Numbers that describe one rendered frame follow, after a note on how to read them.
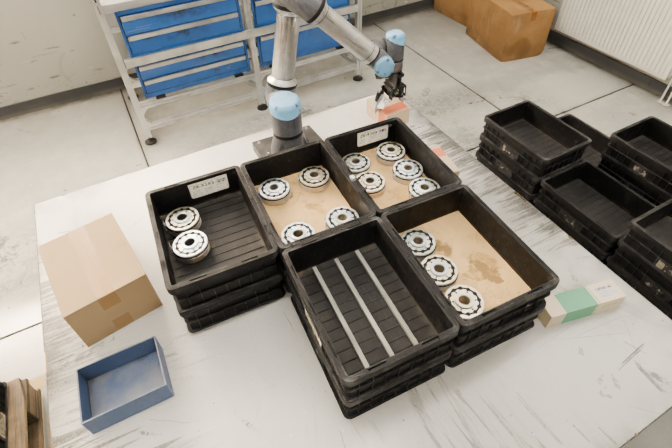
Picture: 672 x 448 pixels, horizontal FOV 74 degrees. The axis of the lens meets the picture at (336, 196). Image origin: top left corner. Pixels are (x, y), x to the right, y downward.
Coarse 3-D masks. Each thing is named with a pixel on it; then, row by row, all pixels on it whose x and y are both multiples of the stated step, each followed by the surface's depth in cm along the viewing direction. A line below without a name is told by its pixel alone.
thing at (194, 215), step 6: (174, 210) 141; (180, 210) 141; (186, 210) 141; (192, 210) 141; (168, 216) 139; (192, 216) 139; (198, 216) 139; (168, 222) 137; (174, 222) 137; (186, 222) 137; (192, 222) 137; (174, 228) 135; (180, 228) 135; (186, 228) 135
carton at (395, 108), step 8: (368, 104) 200; (392, 104) 196; (400, 104) 196; (368, 112) 203; (376, 112) 196; (384, 112) 192; (392, 112) 192; (400, 112) 192; (408, 112) 195; (376, 120) 199; (408, 120) 198
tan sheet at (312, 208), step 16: (288, 176) 156; (304, 192) 150; (320, 192) 149; (336, 192) 149; (272, 208) 145; (288, 208) 144; (304, 208) 144; (320, 208) 144; (288, 224) 140; (320, 224) 139
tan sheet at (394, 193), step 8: (360, 152) 164; (368, 152) 164; (376, 160) 161; (376, 168) 157; (384, 168) 157; (392, 168) 157; (384, 176) 154; (424, 176) 154; (392, 184) 151; (400, 184) 151; (384, 192) 149; (392, 192) 149; (400, 192) 148; (376, 200) 146; (384, 200) 146; (392, 200) 146; (400, 200) 146
